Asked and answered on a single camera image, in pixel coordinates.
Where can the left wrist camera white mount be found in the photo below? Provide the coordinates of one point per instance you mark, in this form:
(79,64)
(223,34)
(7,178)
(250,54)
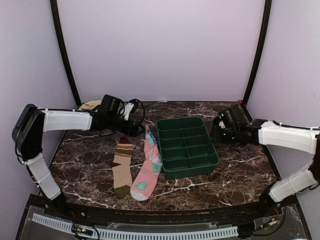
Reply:
(129,108)

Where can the green compartment tray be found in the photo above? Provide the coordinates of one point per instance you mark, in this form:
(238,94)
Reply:
(186,148)

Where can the beige striped sock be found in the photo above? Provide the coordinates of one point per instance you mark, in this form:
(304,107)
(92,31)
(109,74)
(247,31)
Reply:
(121,166)

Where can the right black frame post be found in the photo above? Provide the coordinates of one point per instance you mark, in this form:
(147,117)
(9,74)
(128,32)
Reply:
(259,51)

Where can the black front rail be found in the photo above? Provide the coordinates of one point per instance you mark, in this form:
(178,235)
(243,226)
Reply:
(99,215)

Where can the small circuit board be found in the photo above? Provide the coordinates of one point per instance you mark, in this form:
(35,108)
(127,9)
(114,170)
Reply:
(79,229)

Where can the left black frame post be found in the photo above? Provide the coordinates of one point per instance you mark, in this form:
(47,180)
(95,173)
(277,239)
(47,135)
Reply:
(63,51)

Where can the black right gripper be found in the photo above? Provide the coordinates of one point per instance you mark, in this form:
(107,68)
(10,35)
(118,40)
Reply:
(216,136)

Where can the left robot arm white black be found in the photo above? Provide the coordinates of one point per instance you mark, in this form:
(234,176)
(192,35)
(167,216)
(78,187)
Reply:
(28,137)

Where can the white slotted cable duct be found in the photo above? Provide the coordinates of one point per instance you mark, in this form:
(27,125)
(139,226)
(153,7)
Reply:
(99,233)

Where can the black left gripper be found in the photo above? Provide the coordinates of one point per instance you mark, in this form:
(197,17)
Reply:
(133,133)

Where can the round beige floral coaster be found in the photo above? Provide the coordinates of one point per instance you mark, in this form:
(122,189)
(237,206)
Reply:
(90,105)

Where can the pink patterned sock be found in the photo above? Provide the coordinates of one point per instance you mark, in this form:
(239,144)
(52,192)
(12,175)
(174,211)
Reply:
(147,178)

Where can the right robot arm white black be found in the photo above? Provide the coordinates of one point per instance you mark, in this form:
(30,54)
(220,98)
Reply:
(270,133)

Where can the black frame post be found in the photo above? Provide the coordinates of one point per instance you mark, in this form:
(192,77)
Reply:
(63,51)
(259,51)

